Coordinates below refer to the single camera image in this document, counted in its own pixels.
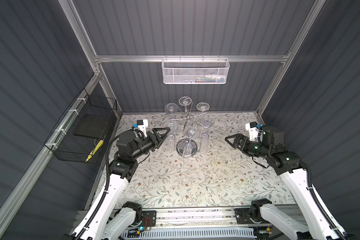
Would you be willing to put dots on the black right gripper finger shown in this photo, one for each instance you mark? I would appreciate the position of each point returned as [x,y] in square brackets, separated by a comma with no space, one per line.
[231,137]
[232,141]

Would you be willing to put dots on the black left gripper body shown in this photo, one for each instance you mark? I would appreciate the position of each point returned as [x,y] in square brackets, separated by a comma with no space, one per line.
[153,144]

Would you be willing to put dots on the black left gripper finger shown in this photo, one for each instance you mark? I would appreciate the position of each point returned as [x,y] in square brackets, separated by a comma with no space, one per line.
[161,131]
[162,138]

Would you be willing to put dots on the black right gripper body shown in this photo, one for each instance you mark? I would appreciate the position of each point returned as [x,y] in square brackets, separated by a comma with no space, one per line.
[246,145]

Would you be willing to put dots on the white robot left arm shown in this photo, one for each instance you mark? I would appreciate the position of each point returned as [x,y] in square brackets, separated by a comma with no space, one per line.
[97,224]

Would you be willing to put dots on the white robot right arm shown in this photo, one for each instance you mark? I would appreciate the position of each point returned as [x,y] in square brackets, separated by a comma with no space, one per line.
[268,143]

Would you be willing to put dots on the chrome wine glass rack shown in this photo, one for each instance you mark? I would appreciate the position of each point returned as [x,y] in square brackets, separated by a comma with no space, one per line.
[188,123]

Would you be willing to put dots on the yellow black tool in basket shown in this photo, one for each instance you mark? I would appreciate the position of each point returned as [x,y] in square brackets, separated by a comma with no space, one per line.
[92,155]

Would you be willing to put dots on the items in white basket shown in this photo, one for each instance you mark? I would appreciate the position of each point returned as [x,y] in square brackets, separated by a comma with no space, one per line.
[206,79]

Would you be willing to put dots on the black pad in basket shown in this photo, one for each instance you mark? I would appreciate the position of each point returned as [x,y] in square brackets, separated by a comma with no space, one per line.
[91,126]

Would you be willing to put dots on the white ventilated cover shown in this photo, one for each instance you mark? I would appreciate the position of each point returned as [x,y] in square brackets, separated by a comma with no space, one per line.
[193,233]

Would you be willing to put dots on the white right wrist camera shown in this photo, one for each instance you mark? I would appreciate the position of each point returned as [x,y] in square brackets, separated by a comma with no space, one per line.
[255,131]

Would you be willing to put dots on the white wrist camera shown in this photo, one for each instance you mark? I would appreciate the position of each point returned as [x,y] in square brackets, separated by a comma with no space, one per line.
[142,126]
[255,131]

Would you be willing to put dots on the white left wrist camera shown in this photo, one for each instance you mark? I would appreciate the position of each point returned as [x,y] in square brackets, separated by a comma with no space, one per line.
[142,126]

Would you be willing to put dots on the white wire mesh basket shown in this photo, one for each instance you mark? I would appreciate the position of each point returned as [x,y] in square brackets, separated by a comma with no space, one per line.
[176,69]

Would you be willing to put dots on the black wire basket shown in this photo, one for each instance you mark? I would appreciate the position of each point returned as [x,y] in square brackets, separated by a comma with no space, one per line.
[66,146]

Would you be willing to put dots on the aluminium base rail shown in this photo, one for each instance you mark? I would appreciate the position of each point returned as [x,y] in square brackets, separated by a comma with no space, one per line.
[231,216]

